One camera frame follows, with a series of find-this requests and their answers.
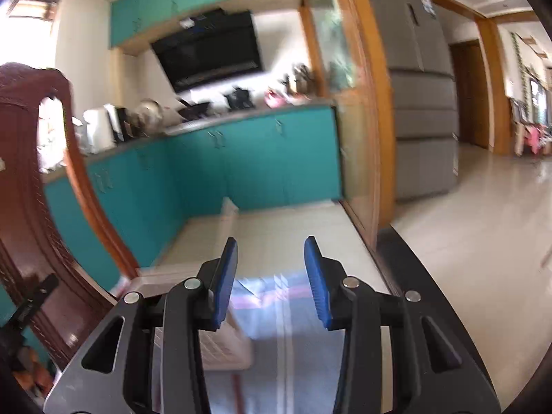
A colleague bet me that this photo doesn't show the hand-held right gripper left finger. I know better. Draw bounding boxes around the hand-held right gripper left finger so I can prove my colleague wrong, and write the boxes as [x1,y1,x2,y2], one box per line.
[43,237,240,414]

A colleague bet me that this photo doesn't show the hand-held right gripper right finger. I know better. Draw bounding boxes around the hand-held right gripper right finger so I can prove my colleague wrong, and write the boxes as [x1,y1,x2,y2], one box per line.
[303,236,503,414]

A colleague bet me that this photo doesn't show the white plastic laundry basket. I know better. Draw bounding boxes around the white plastic laundry basket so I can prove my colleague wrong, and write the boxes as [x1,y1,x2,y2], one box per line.
[125,198,255,372]

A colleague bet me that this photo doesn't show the blue striped cloth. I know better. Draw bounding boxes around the blue striped cloth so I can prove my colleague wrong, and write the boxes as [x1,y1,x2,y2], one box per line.
[203,267,393,414]

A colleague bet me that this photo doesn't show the black door sill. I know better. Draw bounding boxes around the black door sill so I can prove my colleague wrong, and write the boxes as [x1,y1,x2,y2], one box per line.
[375,224,496,402]

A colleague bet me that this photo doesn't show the dark wooden chair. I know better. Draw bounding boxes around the dark wooden chair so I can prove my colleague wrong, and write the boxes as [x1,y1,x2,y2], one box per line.
[0,62,141,369]

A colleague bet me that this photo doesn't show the teal lower kitchen cabinets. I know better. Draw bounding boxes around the teal lower kitchen cabinets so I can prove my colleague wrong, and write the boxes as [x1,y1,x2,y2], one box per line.
[43,106,343,285]

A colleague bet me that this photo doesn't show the teal kitchen cabinets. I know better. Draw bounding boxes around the teal kitchen cabinets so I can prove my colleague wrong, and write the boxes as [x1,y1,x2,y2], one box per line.
[43,106,343,285]
[110,0,305,50]

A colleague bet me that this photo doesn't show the black wok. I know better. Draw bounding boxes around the black wok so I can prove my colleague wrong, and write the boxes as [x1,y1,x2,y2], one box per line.
[178,99,213,122]

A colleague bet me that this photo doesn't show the wooden framed glass sliding door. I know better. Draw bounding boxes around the wooden framed glass sliding door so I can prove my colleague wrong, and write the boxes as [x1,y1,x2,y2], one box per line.
[299,0,395,238]

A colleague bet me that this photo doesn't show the grey refrigerator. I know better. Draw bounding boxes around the grey refrigerator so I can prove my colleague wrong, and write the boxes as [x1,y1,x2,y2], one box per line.
[360,0,460,201]

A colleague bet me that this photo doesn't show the black cooking pot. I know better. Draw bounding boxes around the black cooking pot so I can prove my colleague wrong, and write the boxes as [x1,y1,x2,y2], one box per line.
[226,87,254,111]

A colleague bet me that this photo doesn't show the white electric kettle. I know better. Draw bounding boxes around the white electric kettle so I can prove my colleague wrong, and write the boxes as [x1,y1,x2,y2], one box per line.
[82,106,117,151]

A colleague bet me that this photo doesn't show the black countertop appliance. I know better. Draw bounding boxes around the black countertop appliance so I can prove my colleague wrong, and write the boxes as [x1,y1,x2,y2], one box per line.
[114,106,131,144]

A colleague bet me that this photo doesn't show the knife block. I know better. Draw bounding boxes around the knife block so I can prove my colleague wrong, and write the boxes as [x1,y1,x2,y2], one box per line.
[292,64,314,96]

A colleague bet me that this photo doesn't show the black range hood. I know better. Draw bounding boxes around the black range hood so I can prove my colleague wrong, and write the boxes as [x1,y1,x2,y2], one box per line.
[150,9,265,93]

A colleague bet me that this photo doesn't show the teal upper kitchen cabinets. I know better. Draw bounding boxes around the teal upper kitchen cabinets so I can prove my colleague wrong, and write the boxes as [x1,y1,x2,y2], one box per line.
[110,0,305,50]

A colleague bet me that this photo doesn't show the window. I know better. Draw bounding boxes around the window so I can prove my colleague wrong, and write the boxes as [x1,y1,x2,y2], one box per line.
[8,0,60,23]

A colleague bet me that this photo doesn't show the wooden door frame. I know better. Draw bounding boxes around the wooden door frame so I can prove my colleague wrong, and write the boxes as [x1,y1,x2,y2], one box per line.
[474,15,512,157]

